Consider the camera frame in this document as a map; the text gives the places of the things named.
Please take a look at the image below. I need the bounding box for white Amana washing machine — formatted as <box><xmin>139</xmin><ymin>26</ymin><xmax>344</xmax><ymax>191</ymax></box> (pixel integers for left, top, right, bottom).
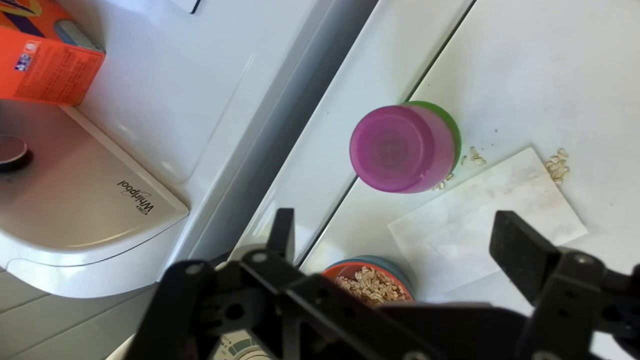
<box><xmin>106</xmin><ymin>0</ymin><xmax>640</xmax><ymax>360</ymax></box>

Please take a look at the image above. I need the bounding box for orange bowl with blue base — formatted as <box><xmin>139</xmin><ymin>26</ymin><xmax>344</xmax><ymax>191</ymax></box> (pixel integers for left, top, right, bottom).
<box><xmin>319</xmin><ymin>255</ymin><xmax>415</xmax><ymax>308</ymax></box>

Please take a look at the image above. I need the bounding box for green plastic cup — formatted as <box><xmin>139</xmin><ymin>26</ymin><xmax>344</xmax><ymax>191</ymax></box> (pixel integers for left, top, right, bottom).
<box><xmin>402</xmin><ymin>97</ymin><xmax>463</xmax><ymax>171</ymax></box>

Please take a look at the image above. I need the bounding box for dark dryer control knob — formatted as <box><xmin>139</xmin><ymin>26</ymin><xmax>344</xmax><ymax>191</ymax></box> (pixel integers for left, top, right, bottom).
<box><xmin>0</xmin><ymin>132</ymin><xmax>33</xmax><ymax>171</ymax></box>

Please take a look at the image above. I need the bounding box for purple plastic cup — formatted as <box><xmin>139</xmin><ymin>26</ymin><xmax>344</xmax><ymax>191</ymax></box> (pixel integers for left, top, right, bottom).
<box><xmin>348</xmin><ymin>102</ymin><xmax>457</xmax><ymax>196</ymax></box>

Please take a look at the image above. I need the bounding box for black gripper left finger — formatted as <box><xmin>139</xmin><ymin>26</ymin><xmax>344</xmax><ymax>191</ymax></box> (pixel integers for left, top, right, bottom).
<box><xmin>126</xmin><ymin>206</ymin><xmax>402</xmax><ymax>360</ymax></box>

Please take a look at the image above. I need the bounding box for orange Tide detergent box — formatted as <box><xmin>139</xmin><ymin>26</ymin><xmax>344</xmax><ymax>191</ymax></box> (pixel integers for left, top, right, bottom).
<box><xmin>0</xmin><ymin>0</ymin><xmax>107</xmax><ymax>107</ymax></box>

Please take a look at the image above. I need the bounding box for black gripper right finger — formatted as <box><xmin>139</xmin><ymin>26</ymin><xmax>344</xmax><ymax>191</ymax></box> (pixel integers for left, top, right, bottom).
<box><xmin>487</xmin><ymin>207</ymin><xmax>640</xmax><ymax>360</ymax></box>

